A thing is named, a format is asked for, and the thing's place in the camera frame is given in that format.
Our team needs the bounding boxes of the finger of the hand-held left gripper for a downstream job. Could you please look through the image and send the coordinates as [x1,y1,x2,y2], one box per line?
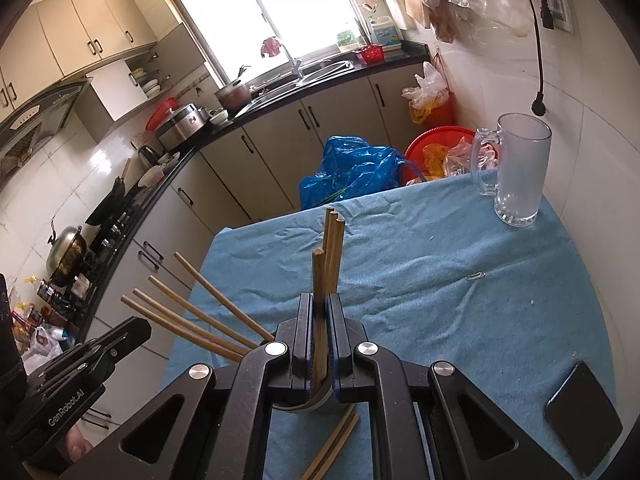
[65,316,152,386]

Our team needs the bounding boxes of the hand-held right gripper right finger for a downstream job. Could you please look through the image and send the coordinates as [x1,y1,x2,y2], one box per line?
[325,292,576,480]

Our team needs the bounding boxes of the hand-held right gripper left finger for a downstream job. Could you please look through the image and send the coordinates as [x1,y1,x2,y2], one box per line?
[60,292,316,480]

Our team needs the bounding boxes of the dark grey utensil cup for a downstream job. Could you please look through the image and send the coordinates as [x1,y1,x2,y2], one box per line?
[271,380,347,416]

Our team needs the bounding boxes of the person's left hand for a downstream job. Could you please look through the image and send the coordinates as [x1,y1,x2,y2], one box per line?
[64,427,95,462]

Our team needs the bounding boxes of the white plastic bag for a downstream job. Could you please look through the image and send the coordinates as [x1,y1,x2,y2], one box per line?
[22,325,66,373]

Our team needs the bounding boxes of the group of condiment bottles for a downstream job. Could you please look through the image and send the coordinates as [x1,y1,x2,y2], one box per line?
[10,280,81,341]

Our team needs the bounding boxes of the person's dark clothing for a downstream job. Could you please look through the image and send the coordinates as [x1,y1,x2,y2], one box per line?
[0,274,27,411]

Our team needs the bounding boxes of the steel pot with lid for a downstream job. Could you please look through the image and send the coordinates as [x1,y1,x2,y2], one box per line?
[46,220,88,286]

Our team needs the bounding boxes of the gas stove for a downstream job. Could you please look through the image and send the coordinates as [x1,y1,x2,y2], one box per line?
[82,195,146,281]

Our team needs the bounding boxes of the blue towel table cover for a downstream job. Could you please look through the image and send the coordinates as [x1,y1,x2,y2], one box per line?
[160,170,618,480]

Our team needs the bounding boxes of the black wok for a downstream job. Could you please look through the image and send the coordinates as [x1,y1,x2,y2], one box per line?
[85,176,136,226]

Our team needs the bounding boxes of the blue plastic bag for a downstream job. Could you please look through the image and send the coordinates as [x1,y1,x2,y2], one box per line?
[299,135,426,211]

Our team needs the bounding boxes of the black kitchen countertop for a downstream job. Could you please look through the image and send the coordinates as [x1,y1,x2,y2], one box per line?
[82,45,431,311]

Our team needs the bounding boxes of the silver rice cooker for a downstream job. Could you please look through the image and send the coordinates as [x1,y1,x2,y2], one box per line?
[154,103,208,151]

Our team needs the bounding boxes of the crumpled bags in basin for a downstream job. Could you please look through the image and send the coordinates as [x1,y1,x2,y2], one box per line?
[424,137,482,179]

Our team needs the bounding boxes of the range hood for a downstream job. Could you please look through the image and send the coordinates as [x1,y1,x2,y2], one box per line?
[0,77,93,171]

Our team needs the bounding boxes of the red plastic basin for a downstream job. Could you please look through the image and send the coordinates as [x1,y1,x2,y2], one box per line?
[402,126,501,183]

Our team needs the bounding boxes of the brown cooking pot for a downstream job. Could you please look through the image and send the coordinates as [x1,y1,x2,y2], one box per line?
[215,82,252,118]

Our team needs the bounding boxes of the clear glass mug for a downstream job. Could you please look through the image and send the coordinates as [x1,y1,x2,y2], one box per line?
[470,112,552,229]

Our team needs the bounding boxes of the black smartphone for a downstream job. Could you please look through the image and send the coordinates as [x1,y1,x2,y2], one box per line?
[544,361,624,478]

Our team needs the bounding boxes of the open dish shelf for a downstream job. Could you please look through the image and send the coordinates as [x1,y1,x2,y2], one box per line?
[125,52,173,98]

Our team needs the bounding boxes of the steel kitchen sink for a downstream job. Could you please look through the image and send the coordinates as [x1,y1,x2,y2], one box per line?
[250,60,356,106]

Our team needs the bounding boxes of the plastic bag with orange contents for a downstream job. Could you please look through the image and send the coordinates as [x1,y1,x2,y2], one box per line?
[402,60,453,126]

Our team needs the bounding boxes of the sink faucet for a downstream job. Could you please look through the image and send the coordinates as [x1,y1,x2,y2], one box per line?
[285,42,306,79]

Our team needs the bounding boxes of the detergent bottle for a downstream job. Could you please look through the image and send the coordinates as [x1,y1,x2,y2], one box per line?
[370,16,403,46]

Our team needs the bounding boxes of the kitchen window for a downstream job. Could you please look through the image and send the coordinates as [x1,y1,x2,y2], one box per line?
[150,0,371,91]

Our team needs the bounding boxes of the beige wall cabinets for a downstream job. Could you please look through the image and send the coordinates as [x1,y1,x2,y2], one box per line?
[0,0,161,111]

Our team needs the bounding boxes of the black power cable with plug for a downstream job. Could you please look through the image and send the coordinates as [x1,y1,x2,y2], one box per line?
[510,0,550,117]

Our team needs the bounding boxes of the wall socket with plug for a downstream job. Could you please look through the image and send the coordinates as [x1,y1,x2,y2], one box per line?
[537,0,576,36]

